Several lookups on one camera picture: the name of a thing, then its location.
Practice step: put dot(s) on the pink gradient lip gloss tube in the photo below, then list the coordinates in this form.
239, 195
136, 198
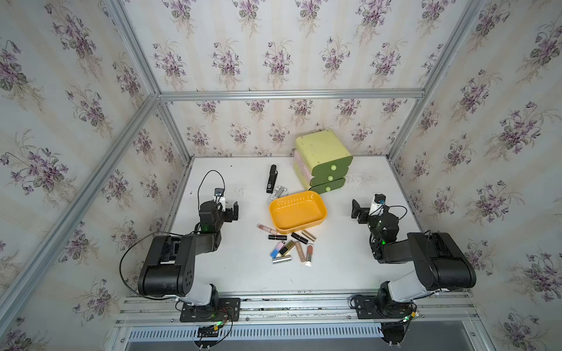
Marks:
267, 229

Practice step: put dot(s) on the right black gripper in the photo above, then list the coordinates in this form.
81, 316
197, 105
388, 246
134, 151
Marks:
362, 213

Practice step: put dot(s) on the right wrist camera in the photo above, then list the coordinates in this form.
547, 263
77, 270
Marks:
379, 201

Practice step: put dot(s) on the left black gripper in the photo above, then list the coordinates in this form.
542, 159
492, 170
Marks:
230, 212

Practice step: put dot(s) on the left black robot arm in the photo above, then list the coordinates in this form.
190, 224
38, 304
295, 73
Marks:
169, 268

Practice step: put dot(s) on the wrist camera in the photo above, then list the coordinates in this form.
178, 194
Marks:
379, 201
220, 198

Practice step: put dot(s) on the black lipstick gold band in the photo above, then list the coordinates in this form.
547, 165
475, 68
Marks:
299, 238

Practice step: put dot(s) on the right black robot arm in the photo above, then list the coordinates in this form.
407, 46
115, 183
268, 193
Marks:
439, 264

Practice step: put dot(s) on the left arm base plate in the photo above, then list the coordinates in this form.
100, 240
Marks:
210, 309

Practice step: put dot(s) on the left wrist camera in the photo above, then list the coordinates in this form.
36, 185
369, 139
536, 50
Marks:
220, 198

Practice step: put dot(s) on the aluminium front rail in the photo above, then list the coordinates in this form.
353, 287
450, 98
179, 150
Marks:
310, 315

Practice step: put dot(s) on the green pink drawer organizer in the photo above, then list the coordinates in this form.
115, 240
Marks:
321, 161

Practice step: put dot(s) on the silver cylinder lipstick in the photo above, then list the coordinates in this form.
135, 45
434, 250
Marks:
283, 259

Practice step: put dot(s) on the champagne gold lipstick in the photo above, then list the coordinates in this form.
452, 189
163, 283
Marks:
308, 235

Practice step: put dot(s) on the yellow plastic storage box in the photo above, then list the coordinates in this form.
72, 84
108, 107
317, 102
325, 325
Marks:
297, 212

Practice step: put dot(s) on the beige matte lipstick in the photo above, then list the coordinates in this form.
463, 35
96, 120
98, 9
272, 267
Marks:
300, 252

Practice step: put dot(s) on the black stapler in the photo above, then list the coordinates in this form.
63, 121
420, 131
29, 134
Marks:
272, 179

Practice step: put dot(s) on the short black lipstick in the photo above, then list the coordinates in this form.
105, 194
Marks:
277, 237

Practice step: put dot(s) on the red silver lipstick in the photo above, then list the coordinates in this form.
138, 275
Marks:
309, 255

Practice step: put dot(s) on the blue pink gradient lipstick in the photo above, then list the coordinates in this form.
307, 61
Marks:
277, 249

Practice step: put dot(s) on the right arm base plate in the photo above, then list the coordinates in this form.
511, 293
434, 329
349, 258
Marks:
371, 307

